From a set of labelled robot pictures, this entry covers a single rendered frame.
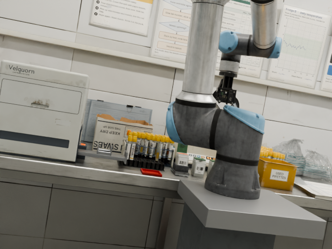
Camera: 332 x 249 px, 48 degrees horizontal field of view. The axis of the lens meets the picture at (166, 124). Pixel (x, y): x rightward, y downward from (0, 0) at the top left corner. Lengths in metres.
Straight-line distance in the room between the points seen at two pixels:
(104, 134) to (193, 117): 0.65
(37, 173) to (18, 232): 0.83
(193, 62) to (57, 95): 0.49
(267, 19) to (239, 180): 0.48
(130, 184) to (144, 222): 0.79
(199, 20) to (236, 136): 0.32
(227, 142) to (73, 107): 0.54
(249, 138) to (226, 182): 0.13
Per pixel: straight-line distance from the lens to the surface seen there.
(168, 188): 1.29
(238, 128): 0.98
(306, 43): 2.22
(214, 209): 0.83
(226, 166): 0.99
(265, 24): 1.18
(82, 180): 1.29
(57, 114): 1.28
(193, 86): 1.01
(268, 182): 1.48
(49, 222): 2.03
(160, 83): 1.93
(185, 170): 1.38
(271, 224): 0.89
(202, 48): 1.00
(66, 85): 1.27
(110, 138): 1.57
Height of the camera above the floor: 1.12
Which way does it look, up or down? 3 degrees down
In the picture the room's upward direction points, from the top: 10 degrees clockwise
